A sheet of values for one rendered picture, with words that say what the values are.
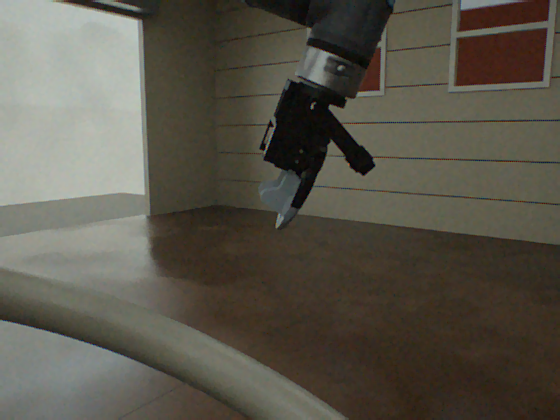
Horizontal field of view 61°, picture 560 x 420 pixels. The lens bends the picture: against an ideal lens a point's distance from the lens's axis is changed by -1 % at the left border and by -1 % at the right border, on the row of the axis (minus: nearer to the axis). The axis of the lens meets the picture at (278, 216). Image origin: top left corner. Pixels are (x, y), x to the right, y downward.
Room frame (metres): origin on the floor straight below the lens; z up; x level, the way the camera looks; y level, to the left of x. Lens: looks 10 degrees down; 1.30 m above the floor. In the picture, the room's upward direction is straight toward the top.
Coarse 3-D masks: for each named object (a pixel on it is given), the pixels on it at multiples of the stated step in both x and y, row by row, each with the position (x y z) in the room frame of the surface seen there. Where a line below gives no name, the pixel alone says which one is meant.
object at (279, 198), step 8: (288, 176) 0.67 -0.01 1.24; (296, 176) 0.67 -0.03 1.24; (280, 184) 0.68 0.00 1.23; (288, 184) 0.67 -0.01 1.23; (296, 184) 0.68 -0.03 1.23; (264, 192) 0.67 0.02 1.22; (272, 192) 0.67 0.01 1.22; (280, 192) 0.68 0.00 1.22; (288, 192) 0.68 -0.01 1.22; (264, 200) 0.68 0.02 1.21; (272, 200) 0.68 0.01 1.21; (280, 200) 0.68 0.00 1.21; (288, 200) 0.68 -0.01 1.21; (272, 208) 0.68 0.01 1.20; (280, 208) 0.68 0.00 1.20; (288, 208) 0.68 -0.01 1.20; (296, 208) 0.67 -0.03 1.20; (280, 216) 0.70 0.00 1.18; (288, 216) 0.68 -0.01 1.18; (280, 224) 0.69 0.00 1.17
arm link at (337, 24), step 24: (312, 0) 0.63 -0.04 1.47; (336, 0) 0.62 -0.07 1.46; (360, 0) 0.62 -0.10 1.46; (384, 0) 0.62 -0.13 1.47; (312, 24) 0.65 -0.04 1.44; (336, 24) 0.62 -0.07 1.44; (360, 24) 0.62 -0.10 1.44; (384, 24) 0.64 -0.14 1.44; (336, 48) 0.62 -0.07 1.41; (360, 48) 0.63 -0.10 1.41
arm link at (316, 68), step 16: (304, 48) 0.67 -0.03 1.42; (304, 64) 0.65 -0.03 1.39; (320, 64) 0.63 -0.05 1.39; (336, 64) 0.63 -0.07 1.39; (352, 64) 0.63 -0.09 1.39; (304, 80) 0.67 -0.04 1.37; (320, 80) 0.63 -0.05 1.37; (336, 80) 0.63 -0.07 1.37; (352, 80) 0.64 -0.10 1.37; (352, 96) 0.65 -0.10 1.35
